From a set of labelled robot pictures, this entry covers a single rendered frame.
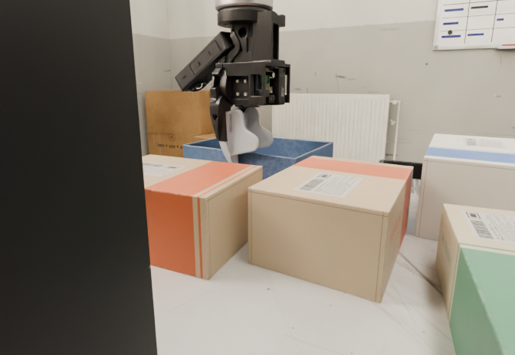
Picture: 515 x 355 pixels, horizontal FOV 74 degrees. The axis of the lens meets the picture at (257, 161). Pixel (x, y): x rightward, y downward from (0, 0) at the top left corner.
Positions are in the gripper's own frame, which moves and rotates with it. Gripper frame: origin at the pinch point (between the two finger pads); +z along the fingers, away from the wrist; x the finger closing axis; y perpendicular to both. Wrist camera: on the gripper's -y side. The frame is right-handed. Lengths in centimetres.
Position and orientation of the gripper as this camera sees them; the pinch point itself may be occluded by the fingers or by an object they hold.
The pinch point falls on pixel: (234, 162)
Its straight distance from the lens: 49.8
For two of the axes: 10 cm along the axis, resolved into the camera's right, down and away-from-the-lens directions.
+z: 0.0, 9.7, 2.3
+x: 5.2, -1.9, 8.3
